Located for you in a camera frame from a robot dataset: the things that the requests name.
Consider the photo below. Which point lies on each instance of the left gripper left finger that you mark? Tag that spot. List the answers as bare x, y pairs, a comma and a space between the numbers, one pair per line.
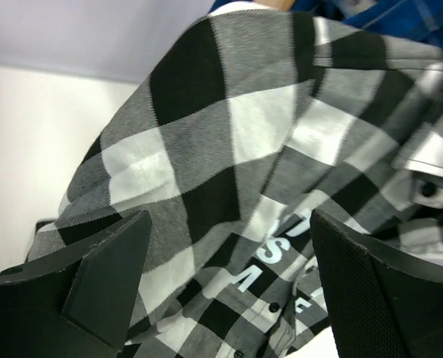
78, 301

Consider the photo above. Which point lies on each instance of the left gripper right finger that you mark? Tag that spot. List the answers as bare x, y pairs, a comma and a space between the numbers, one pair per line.
381, 301

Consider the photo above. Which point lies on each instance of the black white checkered shirt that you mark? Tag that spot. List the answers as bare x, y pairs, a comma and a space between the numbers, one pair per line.
252, 120

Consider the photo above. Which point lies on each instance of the blue plaid shirt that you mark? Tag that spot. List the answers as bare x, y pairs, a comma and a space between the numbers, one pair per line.
417, 21

